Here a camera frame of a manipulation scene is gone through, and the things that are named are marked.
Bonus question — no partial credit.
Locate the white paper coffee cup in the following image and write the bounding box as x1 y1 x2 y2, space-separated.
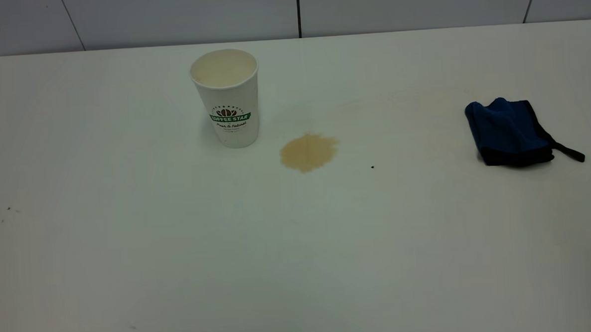
189 47 263 151

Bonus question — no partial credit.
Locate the blue cloth with black trim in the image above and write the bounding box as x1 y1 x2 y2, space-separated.
464 94 586 169

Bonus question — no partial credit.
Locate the brown coffee spill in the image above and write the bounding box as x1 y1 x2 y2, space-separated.
279 132 341 174

